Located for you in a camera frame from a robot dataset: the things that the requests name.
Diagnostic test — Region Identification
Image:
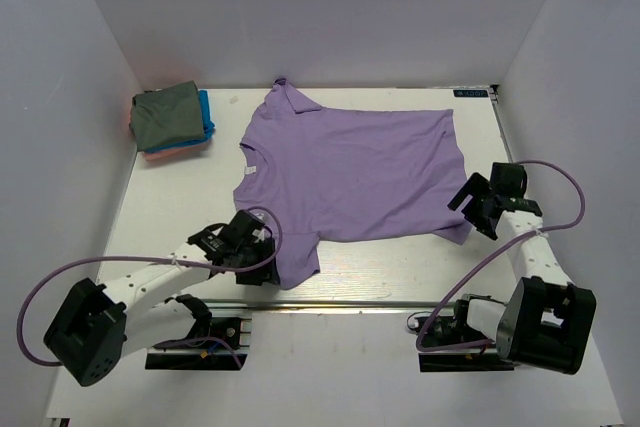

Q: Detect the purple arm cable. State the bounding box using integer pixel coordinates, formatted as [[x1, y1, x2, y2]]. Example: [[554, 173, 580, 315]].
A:
[[414, 159, 586, 353], [16, 205, 285, 367]]

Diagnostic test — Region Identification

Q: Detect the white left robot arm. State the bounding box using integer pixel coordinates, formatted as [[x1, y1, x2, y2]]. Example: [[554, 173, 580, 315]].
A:
[[44, 207, 283, 387]]

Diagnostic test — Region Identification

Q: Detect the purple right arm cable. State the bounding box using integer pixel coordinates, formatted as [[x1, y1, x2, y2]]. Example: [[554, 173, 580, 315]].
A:
[[414, 159, 586, 353]]

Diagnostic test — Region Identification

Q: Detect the folded blue t-shirt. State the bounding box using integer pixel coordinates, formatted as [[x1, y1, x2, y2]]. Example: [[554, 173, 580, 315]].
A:
[[144, 90, 215, 155]]

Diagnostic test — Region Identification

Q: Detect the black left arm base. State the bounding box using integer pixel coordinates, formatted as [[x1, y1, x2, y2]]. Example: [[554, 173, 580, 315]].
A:
[[145, 315, 252, 372]]

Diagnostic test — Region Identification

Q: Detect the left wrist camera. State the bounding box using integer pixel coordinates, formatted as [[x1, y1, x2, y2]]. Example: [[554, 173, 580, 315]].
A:
[[226, 210, 273, 244]]

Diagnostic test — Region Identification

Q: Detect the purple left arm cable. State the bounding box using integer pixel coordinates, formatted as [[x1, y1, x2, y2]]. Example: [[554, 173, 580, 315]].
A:
[[16, 205, 285, 367]]

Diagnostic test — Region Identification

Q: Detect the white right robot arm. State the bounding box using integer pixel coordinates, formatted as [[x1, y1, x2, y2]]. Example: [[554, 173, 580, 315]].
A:
[[448, 163, 597, 375]]

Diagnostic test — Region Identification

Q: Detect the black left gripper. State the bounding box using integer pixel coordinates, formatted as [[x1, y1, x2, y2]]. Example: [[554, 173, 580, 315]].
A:
[[234, 237, 281, 285]]

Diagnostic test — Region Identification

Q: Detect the folded olive green t-shirt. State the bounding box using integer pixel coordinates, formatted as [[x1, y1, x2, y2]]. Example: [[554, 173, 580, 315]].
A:
[[129, 81, 206, 152]]

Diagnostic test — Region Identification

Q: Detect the purple t-shirt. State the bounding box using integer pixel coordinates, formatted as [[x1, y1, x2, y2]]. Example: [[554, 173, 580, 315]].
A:
[[233, 78, 471, 289]]

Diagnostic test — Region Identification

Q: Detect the blue logo sticker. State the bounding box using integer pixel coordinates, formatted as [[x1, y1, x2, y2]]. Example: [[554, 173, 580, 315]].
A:
[[453, 89, 489, 98]]

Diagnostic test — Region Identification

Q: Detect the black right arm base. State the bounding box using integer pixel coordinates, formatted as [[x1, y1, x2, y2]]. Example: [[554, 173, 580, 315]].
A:
[[418, 294, 515, 373]]

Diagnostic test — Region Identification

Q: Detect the folded salmon pink t-shirt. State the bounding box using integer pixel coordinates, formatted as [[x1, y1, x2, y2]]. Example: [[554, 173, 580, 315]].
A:
[[138, 130, 214, 161]]

